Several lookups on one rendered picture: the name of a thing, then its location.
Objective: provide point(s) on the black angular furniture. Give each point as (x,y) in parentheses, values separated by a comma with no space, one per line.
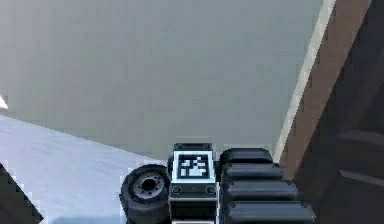
(15,203)

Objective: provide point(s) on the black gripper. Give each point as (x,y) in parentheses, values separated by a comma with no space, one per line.
(146,193)

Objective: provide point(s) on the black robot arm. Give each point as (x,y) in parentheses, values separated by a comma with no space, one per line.
(253,193)

